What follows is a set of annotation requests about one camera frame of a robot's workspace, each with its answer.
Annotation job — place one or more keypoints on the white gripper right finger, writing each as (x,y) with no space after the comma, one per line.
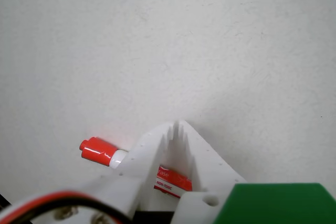
(210,166)

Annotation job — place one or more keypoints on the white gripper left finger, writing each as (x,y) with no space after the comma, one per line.
(136,155)

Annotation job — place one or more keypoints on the red Expo marker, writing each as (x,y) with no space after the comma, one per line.
(97,151)

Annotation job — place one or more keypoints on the green printed camera mount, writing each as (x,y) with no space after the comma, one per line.
(275,203)

